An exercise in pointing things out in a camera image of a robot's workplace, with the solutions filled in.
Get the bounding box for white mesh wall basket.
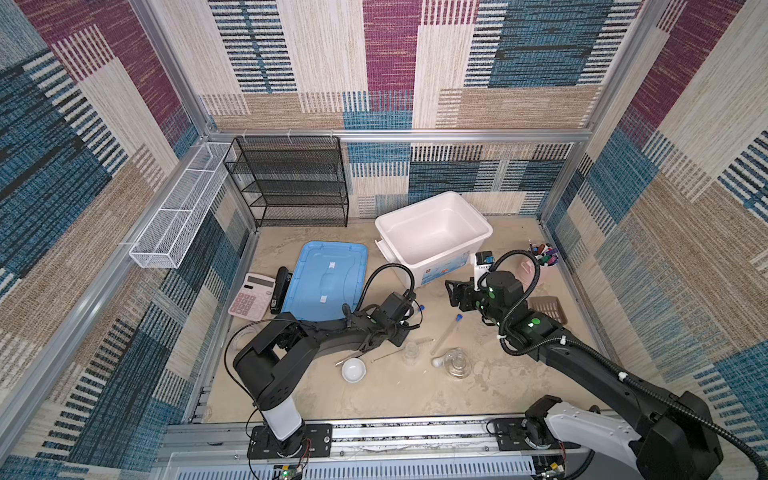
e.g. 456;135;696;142
129;142;230;269

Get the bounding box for blue plastic bin lid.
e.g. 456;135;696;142
282;241;368;322

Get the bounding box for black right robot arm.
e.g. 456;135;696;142
445;271;767;479

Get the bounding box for black wire shelf rack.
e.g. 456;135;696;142
224;136;350;227

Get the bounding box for clear glass flask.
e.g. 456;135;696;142
442;348;473;379

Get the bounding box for pink metal pen bucket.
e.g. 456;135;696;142
516;243;560;288

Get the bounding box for brown plastic scoop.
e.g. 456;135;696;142
528;296;568;325

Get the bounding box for black metal tongs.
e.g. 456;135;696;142
334;354;361;367

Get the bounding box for black stapler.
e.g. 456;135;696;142
270;266;292;315

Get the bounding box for white ceramic mortar bowl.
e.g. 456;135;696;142
341;358;367;384

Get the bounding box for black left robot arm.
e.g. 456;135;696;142
233;291;419;443

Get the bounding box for pink calculator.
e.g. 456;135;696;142
228;273;276;322

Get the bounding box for white plastic storage bin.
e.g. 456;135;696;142
375;191;493;288

